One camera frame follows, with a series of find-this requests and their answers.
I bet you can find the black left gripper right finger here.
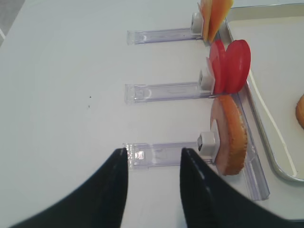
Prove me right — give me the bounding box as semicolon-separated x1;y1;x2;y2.
180;148;304;228

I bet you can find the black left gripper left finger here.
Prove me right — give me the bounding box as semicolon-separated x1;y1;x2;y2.
14;148;128;228

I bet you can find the upright bread slice left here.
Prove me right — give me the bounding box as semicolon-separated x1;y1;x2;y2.
210;95;247;175

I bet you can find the clear bread pusher track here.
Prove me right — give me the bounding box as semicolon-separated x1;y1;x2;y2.
123;120;220;170

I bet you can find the clear tomato pusher track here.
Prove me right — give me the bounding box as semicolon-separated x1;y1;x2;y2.
124;69;215;104

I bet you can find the bread slice on tray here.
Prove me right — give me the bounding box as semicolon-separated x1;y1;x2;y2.
295;95;304;128

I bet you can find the outer red tomato slice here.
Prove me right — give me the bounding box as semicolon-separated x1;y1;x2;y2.
209;39;227;94

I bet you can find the red tomato slice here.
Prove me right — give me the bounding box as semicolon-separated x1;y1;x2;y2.
225;39;251;94
209;39;227;94

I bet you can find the inner red tomato slice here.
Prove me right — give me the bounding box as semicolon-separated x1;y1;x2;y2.
225;39;251;94

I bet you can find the clear cheese pusher track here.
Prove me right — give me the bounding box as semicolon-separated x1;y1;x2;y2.
127;12;204;45

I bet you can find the orange cheese slice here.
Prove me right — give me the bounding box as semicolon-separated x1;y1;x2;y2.
208;0;234;43

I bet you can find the yellow cheese slice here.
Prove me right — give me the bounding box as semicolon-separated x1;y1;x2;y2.
198;0;212;42

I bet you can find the white rectangular tray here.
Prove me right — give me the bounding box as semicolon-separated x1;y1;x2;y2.
226;3;304;182

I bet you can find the clear left long rail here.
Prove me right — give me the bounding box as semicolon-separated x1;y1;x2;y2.
215;19;271;202

